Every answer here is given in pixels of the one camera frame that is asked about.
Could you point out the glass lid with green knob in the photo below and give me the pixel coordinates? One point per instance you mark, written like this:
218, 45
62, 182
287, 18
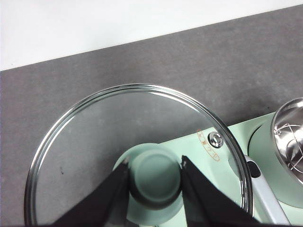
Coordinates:
154, 175

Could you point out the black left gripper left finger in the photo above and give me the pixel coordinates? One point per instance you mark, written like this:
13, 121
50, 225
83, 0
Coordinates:
106, 203

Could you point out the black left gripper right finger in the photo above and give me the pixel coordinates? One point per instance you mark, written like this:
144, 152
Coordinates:
206, 208

